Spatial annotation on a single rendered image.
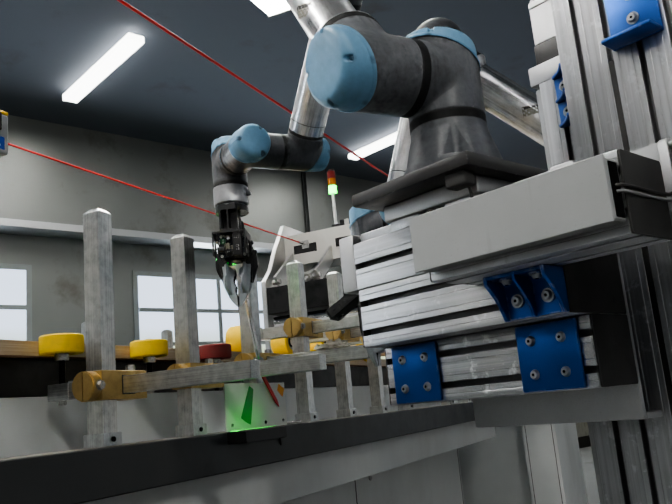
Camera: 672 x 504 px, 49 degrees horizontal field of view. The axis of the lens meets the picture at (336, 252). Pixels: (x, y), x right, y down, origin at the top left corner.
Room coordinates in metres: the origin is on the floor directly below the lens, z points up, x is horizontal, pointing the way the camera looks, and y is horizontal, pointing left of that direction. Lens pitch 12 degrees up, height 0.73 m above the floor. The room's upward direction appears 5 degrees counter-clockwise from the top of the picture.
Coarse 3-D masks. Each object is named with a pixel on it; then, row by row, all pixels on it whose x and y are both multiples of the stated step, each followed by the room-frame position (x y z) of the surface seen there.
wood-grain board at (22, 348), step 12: (0, 348) 1.31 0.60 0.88; (12, 348) 1.33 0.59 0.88; (24, 348) 1.35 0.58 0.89; (36, 348) 1.38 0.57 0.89; (84, 348) 1.49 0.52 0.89; (120, 348) 1.59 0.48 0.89; (168, 348) 1.74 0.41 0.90; (120, 360) 1.63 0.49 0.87; (132, 360) 1.66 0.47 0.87; (156, 360) 1.72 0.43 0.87; (168, 360) 1.75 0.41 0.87; (228, 360) 1.96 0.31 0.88; (360, 360) 2.76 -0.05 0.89; (384, 360) 2.98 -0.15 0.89
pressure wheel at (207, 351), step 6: (204, 348) 1.80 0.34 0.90; (210, 348) 1.80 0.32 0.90; (216, 348) 1.80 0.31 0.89; (222, 348) 1.81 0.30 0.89; (228, 348) 1.82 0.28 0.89; (204, 354) 1.80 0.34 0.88; (210, 354) 1.80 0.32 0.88; (216, 354) 1.80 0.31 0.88; (222, 354) 1.81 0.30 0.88; (228, 354) 1.82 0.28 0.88; (204, 360) 1.84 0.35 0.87; (216, 360) 1.83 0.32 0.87; (216, 390) 1.84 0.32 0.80
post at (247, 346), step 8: (240, 264) 1.73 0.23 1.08; (240, 280) 1.74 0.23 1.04; (256, 280) 1.76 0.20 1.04; (256, 288) 1.75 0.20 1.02; (248, 296) 1.73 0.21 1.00; (256, 296) 1.75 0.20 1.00; (256, 304) 1.75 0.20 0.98; (240, 312) 1.74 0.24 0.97; (256, 312) 1.75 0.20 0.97; (240, 320) 1.74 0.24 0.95; (256, 320) 1.74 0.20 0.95; (240, 328) 1.74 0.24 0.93; (248, 328) 1.73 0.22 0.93; (256, 328) 1.74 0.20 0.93; (248, 336) 1.73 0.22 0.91; (248, 344) 1.73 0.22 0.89; (248, 352) 1.73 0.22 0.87
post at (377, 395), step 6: (372, 366) 2.42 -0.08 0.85; (378, 366) 2.42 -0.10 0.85; (372, 372) 2.42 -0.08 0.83; (378, 372) 2.41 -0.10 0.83; (372, 378) 2.42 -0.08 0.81; (378, 378) 2.41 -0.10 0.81; (372, 384) 2.42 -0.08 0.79; (378, 384) 2.41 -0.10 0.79; (372, 390) 2.42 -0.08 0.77; (378, 390) 2.41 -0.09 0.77; (372, 396) 2.42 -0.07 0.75; (378, 396) 2.41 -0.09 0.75; (384, 396) 2.44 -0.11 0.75; (372, 402) 2.42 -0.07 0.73; (378, 402) 2.41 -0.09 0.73; (384, 402) 2.43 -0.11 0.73
